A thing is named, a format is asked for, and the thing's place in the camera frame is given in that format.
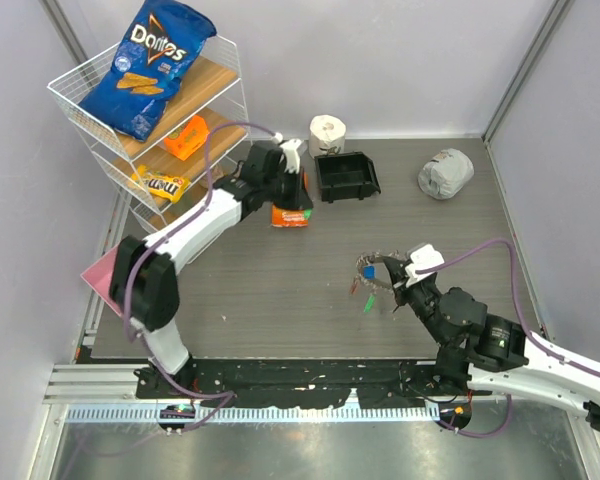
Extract white wire wooden shelf rack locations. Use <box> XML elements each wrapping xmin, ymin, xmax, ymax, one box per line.
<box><xmin>47</xmin><ymin>36</ymin><xmax>252</xmax><ymax>232</ymax></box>

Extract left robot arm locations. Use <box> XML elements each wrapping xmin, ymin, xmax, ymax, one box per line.
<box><xmin>108</xmin><ymin>139</ymin><xmax>313</xmax><ymax>398</ymax></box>

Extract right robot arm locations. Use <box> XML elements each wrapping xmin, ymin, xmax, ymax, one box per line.
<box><xmin>382</xmin><ymin>256</ymin><xmax>600</xmax><ymax>432</ymax></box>

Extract yellow M&M candy bag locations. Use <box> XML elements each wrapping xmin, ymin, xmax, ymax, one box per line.
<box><xmin>131</xmin><ymin>165</ymin><xmax>190</xmax><ymax>203</ymax></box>

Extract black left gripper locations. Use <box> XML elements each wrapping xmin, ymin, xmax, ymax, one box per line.
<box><xmin>262</xmin><ymin>164</ymin><xmax>313</xmax><ymax>211</ymax></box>

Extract pink plastic tray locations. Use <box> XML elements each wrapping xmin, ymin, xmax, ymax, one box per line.
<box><xmin>81</xmin><ymin>247</ymin><xmax>122</xmax><ymax>317</ymax></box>

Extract orange razor box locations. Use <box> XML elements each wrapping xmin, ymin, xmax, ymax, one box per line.
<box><xmin>271</xmin><ymin>172</ymin><xmax>312</xmax><ymax>230</ymax></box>

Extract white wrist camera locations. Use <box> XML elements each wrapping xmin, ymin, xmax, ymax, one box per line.
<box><xmin>279</xmin><ymin>138</ymin><xmax>306</xmax><ymax>174</ymax></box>
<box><xmin>405</xmin><ymin>243</ymin><xmax>444</xmax><ymax>288</ymax></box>

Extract blue Doritos chip bag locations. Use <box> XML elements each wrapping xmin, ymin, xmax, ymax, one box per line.
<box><xmin>79</xmin><ymin>1</ymin><xmax>217</xmax><ymax>142</ymax></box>

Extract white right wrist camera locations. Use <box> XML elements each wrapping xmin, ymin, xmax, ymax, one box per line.
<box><xmin>405</xmin><ymin>243</ymin><xmax>444</xmax><ymax>288</ymax></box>

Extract grey wrapped paper bundle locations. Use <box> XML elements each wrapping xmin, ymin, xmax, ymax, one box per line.
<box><xmin>417</xmin><ymin>148</ymin><xmax>475</xmax><ymax>200</ymax></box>

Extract blue tag key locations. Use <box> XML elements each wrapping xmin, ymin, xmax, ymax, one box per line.
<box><xmin>363</xmin><ymin>265</ymin><xmax>375</xmax><ymax>279</ymax></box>

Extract orange snack box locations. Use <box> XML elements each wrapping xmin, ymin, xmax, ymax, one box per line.
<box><xmin>162</xmin><ymin>115</ymin><xmax>210</xmax><ymax>161</ymax></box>

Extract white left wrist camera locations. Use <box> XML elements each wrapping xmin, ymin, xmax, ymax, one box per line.
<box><xmin>279</xmin><ymin>138</ymin><xmax>306</xmax><ymax>174</ymax></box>

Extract black plastic storage bin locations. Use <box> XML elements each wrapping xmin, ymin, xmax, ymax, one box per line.
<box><xmin>314</xmin><ymin>152</ymin><xmax>381</xmax><ymax>203</ymax></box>

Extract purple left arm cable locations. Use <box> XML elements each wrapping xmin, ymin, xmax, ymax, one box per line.
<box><xmin>123</xmin><ymin>122</ymin><xmax>284</xmax><ymax>434</ymax></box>

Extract white toilet paper roll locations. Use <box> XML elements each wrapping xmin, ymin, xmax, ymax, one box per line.
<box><xmin>308</xmin><ymin>115</ymin><xmax>346</xmax><ymax>158</ymax></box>

